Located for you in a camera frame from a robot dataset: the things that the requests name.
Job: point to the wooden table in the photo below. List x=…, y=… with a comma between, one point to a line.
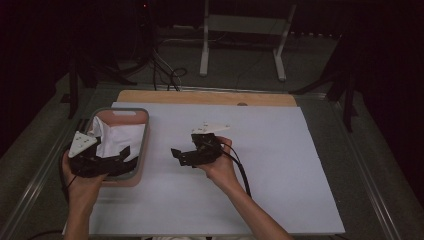
x=200, y=97

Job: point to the metal floor rail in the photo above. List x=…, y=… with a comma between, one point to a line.
x=363, y=170
x=206, y=88
x=36, y=186

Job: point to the pink plastic basin grey rim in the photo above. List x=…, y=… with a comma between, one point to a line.
x=126, y=182

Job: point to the white table mat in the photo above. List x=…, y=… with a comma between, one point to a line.
x=283, y=166

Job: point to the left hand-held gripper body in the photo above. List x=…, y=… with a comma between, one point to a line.
x=86, y=165

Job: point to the person's left hand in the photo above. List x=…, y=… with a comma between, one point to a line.
x=81, y=191

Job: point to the person's right hand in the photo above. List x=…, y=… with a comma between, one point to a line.
x=223, y=173

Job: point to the white metal stand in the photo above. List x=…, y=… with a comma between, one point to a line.
x=243, y=24

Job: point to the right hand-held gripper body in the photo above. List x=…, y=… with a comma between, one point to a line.
x=206, y=153

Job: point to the white shorts with black waistband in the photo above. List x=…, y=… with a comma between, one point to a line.
x=116, y=140

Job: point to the black tripod stand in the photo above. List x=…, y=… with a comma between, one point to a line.
x=73, y=93
x=348, y=100

